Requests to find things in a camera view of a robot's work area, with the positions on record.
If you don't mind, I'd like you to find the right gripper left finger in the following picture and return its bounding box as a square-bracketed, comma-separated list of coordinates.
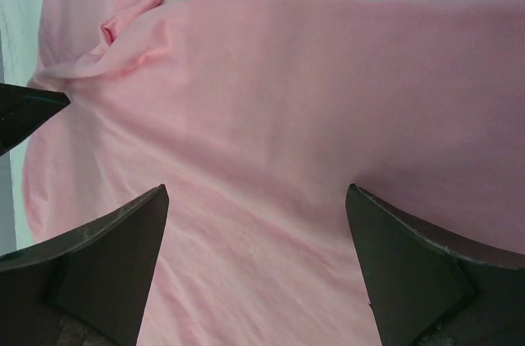
[1, 184, 169, 345]

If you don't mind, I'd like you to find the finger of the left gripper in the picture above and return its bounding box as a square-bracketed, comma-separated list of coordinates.
[0, 83, 71, 156]

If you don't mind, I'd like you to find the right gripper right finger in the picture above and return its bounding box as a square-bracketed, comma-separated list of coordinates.
[345, 184, 524, 346]

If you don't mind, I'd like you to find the pink t shirt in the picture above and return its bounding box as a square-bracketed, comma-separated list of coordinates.
[23, 0, 524, 345]

